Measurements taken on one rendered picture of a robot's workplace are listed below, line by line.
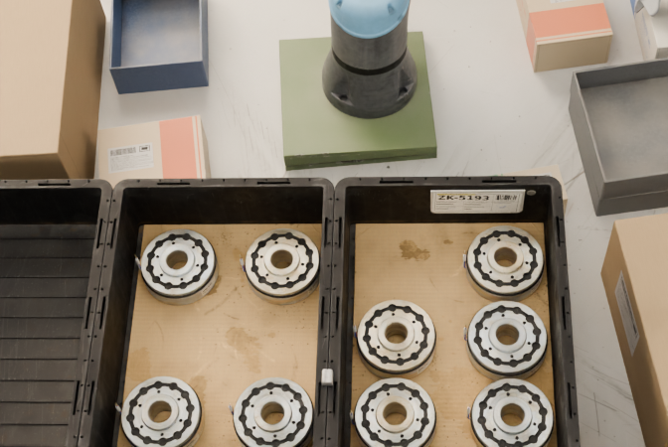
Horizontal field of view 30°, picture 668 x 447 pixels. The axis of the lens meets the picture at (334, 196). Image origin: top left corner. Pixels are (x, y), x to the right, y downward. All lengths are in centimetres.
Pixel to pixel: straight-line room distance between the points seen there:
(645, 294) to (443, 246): 28
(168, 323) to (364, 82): 49
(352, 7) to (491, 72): 33
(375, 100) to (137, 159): 37
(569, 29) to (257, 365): 74
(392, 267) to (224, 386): 28
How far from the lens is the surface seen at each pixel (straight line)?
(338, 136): 193
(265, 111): 202
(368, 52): 186
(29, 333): 175
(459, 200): 169
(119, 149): 193
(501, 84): 203
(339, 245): 163
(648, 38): 204
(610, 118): 194
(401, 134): 193
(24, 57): 191
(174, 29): 214
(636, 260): 170
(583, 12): 203
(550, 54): 201
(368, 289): 170
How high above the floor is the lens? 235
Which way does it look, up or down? 60 degrees down
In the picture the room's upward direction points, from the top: 7 degrees counter-clockwise
